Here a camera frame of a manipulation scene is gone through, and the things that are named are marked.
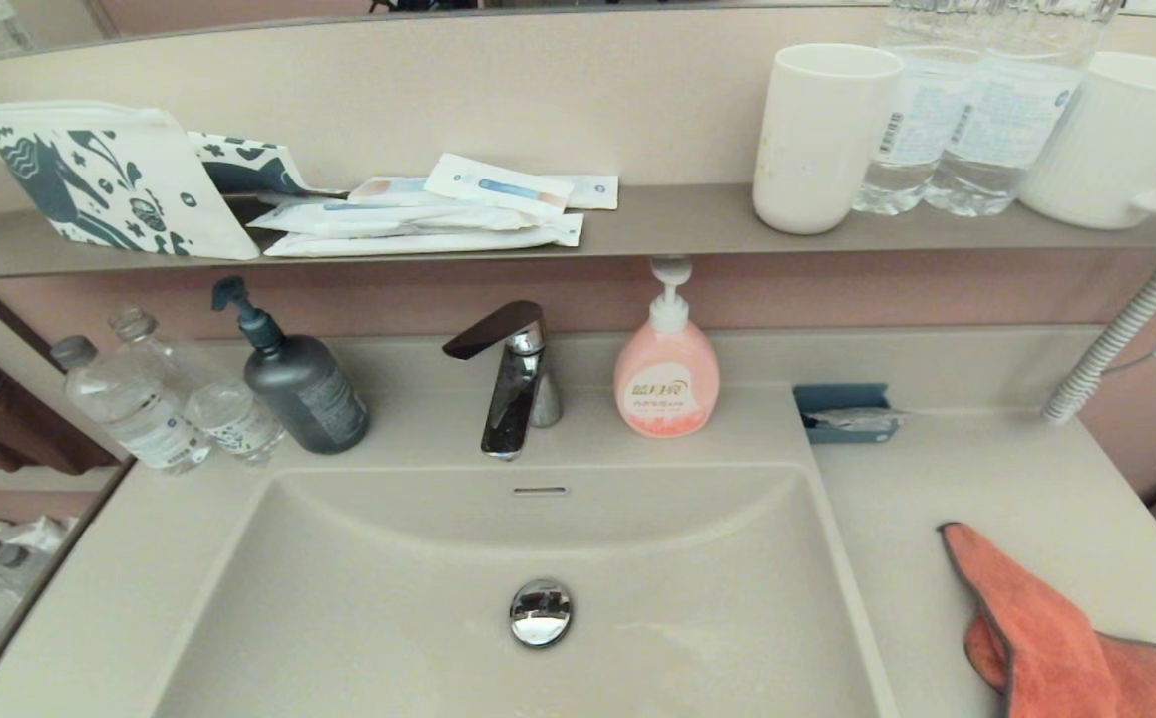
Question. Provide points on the orange cleaning cloth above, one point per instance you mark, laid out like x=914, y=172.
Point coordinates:
x=1046, y=638

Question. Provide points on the chrome faucet body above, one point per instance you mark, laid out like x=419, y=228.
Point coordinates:
x=523, y=394

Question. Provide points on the chrome sink drain stopper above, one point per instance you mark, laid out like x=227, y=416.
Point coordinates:
x=541, y=612

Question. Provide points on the beige sink basin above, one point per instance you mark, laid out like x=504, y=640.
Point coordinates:
x=388, y=598

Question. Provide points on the pink hand soap pump bottle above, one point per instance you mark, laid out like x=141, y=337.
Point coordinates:
x=667, y=384

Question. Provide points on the small white flat sachet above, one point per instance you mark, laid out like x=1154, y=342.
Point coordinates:
x=592, y=191

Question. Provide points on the white sachet blue stripe print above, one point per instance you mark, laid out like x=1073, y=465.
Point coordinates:
x=498, y=186

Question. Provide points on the pinkish white sachet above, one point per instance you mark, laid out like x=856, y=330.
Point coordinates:
x=393, y=189

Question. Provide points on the blue soap tray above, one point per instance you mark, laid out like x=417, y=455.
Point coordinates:
x=837, y=397

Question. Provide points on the dark grey pump bottle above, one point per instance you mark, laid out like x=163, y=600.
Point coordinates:
x=303, y=394

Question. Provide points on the clear plastic wrapped item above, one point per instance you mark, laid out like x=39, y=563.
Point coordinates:
x=862, y=419

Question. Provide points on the white plastic tumbler cup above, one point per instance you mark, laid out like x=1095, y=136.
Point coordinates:
x=817, y=140

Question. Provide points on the clear bottle blue patterned label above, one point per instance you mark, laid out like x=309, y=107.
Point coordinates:
x=228, y=414

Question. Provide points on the small white blue-print pouch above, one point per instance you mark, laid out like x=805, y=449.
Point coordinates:
x=248, y=165

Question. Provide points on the clear water bottle white label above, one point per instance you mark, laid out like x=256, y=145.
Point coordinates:
x=922, y=120
x=1011, y=120

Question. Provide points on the clear water bottle grey cap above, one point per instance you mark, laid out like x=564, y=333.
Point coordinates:
x=134, y=409

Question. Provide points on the large white blue-print pouch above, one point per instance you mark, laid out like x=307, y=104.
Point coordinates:
x=109, y=179

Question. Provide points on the grey wall shelf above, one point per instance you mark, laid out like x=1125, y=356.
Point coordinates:
x=677, y=224

